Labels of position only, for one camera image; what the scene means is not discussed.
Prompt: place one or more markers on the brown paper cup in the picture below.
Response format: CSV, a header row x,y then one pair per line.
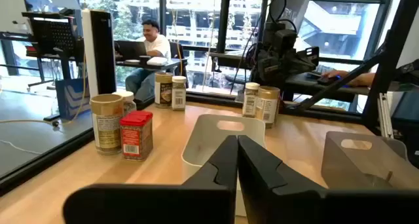
x,y
106,129
163,93

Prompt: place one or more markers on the silver aluminium extrusion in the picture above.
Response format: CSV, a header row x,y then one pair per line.
x,y
385,116

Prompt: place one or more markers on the gold lid spice jar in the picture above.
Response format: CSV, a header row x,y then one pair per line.
x,y
268,109

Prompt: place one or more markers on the light grey plastic bin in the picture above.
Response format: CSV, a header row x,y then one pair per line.
x,y
209,135

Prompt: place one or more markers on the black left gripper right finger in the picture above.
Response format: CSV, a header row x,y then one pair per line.
x,y
278,201

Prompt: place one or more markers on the grey keyboard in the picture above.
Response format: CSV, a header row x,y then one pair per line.
x,y
322,69

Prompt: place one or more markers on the white lid spice jar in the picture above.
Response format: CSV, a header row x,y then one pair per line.
x,y
179,96
250,103
129,103

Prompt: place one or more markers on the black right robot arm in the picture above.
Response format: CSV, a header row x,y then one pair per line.
x,y
278,40

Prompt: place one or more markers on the black window frame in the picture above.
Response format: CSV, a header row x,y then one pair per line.
x,y
162,21

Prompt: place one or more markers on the black laptop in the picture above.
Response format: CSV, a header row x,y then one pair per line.
x,y
131,50

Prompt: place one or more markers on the blue bag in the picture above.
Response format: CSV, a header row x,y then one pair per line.
x,y
70,99

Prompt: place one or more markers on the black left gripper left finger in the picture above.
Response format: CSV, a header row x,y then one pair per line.
x,y
196,201

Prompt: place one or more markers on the black and white column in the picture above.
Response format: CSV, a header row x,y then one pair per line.
x,y
101,53

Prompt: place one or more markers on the dark grey plastic bin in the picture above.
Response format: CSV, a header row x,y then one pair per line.
x,y
353,168

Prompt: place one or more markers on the black perforated stand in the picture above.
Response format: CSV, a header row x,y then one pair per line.
x,y
54,37

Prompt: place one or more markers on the black desk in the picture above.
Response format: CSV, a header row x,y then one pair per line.
x,y
304,83
163,66

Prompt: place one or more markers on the white box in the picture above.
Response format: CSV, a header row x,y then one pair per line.
x,y
157,61

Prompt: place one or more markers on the person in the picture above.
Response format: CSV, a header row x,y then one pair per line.
x,y
158,45

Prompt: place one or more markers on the red spice tin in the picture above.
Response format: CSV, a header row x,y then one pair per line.
x,y
135,139

